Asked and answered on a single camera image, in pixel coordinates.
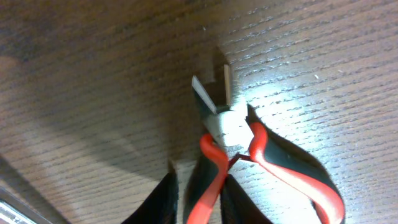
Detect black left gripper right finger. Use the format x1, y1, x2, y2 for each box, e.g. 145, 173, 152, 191
220, 174, 272, 224

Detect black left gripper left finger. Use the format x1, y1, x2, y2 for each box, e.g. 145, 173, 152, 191
122, 160, 179, 224

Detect red handled cutting pliers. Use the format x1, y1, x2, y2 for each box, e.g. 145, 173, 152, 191
183, 64, 346, 224

